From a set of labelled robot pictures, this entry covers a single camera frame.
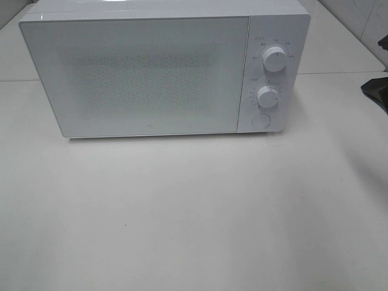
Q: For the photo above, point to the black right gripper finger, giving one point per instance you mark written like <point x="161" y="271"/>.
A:
<point x="376" y="90"/>

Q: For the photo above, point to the round white door-release button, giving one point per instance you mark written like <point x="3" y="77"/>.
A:
<point x="261" y="121"/>

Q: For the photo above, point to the white microwave door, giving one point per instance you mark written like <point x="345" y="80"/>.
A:
<point x="141" y="77"/>

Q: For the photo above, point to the white microwave knob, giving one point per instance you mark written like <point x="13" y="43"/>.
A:
<point x="267" y="97"/>
<point x="275" y="58"/>

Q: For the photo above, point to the white microwave oven body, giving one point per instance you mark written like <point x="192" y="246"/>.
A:
<point x="283" y="23"/>

